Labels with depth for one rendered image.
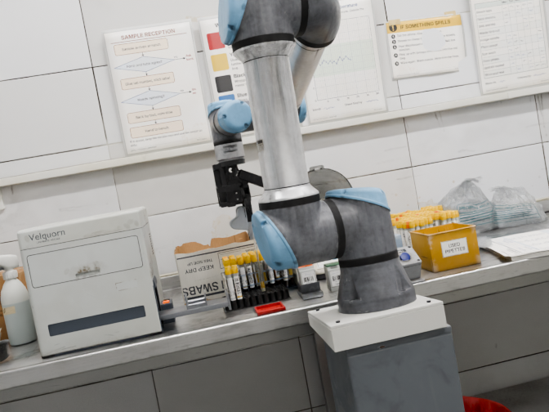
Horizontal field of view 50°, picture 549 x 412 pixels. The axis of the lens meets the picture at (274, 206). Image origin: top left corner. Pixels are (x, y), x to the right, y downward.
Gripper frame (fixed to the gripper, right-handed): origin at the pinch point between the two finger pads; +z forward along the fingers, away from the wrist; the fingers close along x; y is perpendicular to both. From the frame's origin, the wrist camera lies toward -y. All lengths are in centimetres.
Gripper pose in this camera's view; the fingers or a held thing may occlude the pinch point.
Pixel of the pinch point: (252, 234)
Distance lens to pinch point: 155.7
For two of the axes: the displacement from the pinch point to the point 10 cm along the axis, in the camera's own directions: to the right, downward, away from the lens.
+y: -9.7, 1.8, -1.5
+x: 1.5, 0.2, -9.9
